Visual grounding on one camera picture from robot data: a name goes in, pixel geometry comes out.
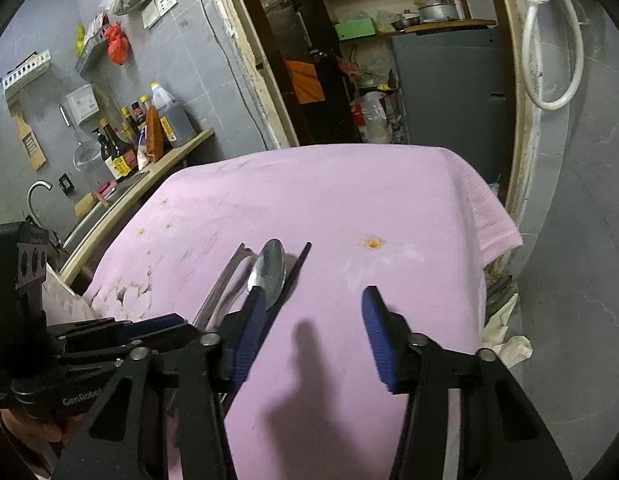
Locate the white utensil holder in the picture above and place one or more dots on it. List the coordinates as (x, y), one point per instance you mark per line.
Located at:
(60, 303)

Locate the wall power socket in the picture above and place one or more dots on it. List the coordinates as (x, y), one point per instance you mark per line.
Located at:
(155, 10)

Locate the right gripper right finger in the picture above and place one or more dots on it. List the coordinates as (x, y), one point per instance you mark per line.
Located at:
(407, 361)

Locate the steel spoon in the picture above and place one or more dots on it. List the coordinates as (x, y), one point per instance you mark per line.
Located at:
(269, 271)

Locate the steel sink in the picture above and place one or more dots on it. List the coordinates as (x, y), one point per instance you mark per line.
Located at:
(113, 196)

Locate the soy sauce bottle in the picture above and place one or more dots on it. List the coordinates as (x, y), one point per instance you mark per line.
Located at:
(122, 154)

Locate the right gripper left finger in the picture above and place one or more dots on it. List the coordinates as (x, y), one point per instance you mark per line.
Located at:
(232, 347)

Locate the grey metal cabinet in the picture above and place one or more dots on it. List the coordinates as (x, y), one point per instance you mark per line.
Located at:
(453, 93)

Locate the orange snack packet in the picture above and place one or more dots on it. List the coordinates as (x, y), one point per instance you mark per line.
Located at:
(154, 135)

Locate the large dark vinegar jug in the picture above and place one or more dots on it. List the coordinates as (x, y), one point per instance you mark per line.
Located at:
(173, 117)

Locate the pink floral tablecloth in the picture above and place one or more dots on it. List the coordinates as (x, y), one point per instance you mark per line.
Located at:
(418, 223)

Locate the green box on shelf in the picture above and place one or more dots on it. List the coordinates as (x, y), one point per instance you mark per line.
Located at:
(353, 29)

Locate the red plastic bag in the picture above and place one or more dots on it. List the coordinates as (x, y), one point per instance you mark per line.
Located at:
(118, 46)

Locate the aluminium pot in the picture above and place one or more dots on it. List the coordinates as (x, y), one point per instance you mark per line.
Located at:
(438, 13)

